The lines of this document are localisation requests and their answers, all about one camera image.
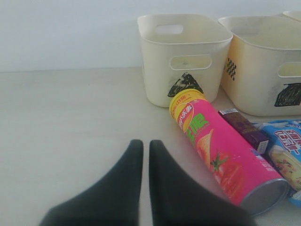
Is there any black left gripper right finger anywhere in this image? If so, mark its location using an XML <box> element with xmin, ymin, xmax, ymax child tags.
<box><xmin>149</xmin><ymin>140</ymin><xmax>256</xmax><ymax>226</ymax></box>

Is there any purple drink carton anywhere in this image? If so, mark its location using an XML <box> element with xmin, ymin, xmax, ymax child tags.
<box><xmin>218</xmin><ymin>108</ymin><xmax>269</xmax><ymax>154</ymax></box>

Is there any middle cream plastic bin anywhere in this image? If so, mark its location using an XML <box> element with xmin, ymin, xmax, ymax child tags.
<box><xmin>218</xmin><ymin>16</ymin><xmax>301</xmax><ymax>116</ymax></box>

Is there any right cream plastic bin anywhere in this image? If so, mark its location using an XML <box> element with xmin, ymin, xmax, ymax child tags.
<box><xmin>276</xmin><ymin>10</ymin><xmax>301</xmax><ymax>22</ymax></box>

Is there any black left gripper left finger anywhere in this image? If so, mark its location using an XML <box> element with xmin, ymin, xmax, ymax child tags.
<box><xmin>40</xmin><ymin>139</ymin><xmax>143</xmax><ymax>226</ymax></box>

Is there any cream plastic bin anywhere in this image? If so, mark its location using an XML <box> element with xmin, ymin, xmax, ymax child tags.
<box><xmin>276</xmin><ymin>10</ymin><xmax>301</xmax><ymax>22</ymax></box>
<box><xmin>218</xmin><ymin>16</ymin><xmax>301</xmax><ymax>116</ymax></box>
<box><xmin>137</xmin><ymin>14</ymin><xmax>233</xmax><ymax>107</ymax></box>

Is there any blue noodle packet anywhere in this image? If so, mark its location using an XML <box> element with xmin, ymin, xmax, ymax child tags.
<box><xmin>253</xmin><ymin>119</ymin><xmax>301</xmax><ymax>207</ymax></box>

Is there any pink chips can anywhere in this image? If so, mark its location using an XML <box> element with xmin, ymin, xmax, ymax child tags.
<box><xmin>169</xmin><ymin>89</ymin><xmax>289</xmax><ymax>216</ymax></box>

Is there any left cream plastic bin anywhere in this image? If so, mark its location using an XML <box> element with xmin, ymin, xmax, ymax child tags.
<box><xmin>137</xmin><ymin>14</ymin><xmax>233</xmax><ymax>107</ymax></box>

